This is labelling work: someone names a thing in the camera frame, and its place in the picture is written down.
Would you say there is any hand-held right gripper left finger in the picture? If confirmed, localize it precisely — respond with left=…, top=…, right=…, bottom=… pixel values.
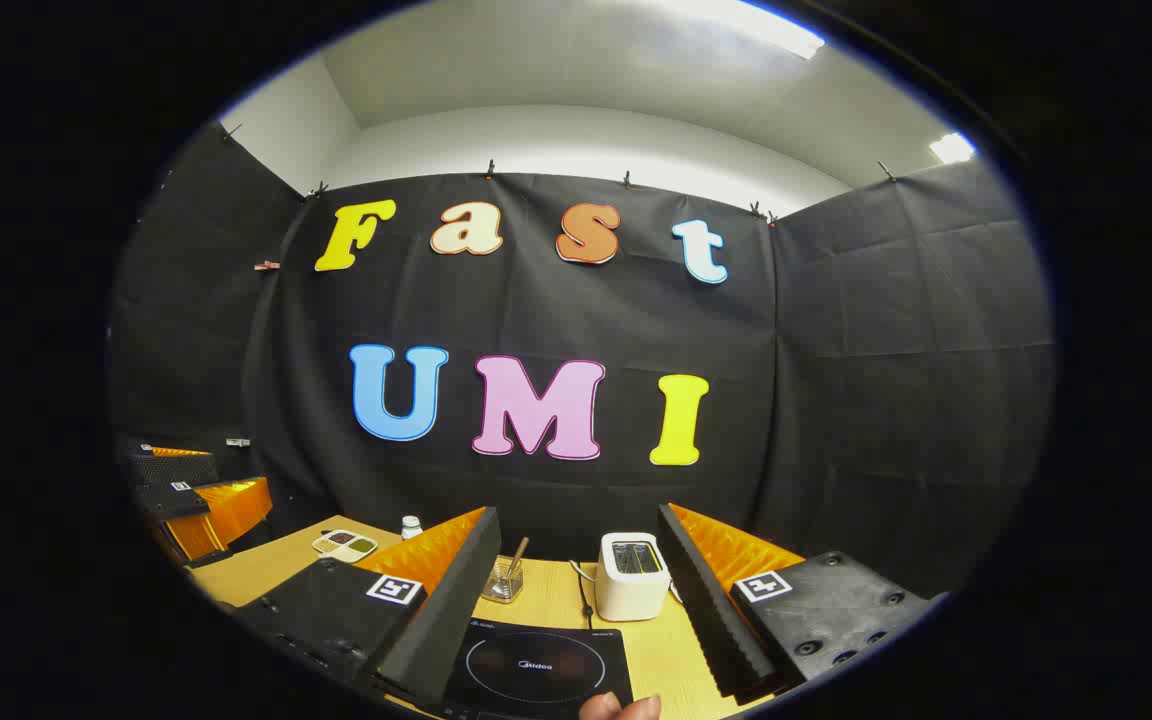
left=234, top=506, right=503, bottom=707

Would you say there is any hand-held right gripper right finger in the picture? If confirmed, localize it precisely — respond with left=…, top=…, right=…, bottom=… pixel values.
left=656, top=502, right=939, bottom=703

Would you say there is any black induction cooktop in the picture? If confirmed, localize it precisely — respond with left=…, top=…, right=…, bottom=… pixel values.
left=441, top=617, right=634, bottom=720

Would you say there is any white toaster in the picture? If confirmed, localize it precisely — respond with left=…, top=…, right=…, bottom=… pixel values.
left=596, top=532, right=672, bottom=622

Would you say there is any white divided bean dish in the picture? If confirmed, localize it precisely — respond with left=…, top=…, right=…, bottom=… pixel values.
left=312, top=529, right=379, bottom=563

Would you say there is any black backdrop cloth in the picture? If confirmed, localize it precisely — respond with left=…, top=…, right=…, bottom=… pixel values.
left=108, top=120, right=1055, bottom=601

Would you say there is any row of black backdrop clips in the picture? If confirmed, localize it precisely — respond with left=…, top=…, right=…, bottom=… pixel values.
left=221, top=120, right=897, bottom=226

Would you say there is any wire utensil holder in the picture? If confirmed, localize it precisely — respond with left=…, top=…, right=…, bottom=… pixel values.
left=481, top=557, right=525, bottom=604

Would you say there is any toaster power cable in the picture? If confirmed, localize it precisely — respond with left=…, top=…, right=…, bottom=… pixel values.
left=569, top=560, right=597, bottom=629

